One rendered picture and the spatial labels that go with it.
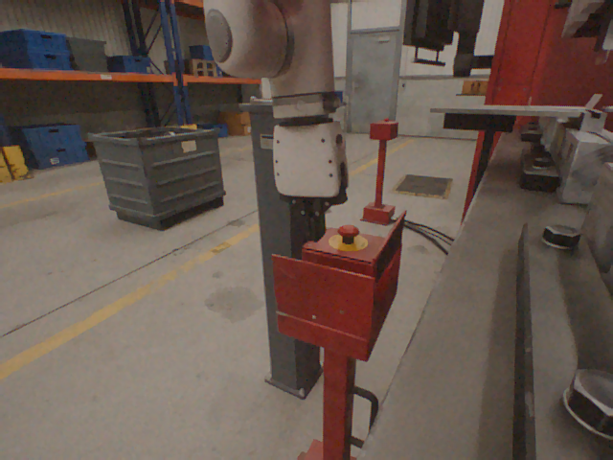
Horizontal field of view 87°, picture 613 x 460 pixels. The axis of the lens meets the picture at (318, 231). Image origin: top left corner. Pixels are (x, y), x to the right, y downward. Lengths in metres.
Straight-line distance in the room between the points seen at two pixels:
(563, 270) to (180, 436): 1.21
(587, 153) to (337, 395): 0.59
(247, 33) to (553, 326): 0.35
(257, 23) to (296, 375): 1.10
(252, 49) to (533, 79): 1.44
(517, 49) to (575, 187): 1.15
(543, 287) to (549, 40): 1.48
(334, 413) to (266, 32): 0.68
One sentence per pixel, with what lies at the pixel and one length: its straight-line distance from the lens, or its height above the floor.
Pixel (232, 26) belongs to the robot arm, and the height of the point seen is 1.09.
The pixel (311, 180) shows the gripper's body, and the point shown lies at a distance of 0.44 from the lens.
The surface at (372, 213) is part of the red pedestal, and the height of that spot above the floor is 0.08.
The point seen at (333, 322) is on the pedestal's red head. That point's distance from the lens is 0.50.
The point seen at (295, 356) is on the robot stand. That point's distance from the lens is 1.20.
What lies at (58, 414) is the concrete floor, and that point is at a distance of 1.58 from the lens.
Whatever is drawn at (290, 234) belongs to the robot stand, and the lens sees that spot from 0.93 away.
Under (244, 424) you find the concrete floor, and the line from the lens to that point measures 1.30.
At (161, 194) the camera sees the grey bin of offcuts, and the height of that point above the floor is 0.29.
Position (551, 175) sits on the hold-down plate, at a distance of 0.68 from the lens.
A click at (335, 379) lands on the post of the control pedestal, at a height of 0.52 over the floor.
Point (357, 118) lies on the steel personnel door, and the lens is 8.50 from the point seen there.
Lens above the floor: 1.04
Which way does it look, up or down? 24 degrees down
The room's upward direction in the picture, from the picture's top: straight up
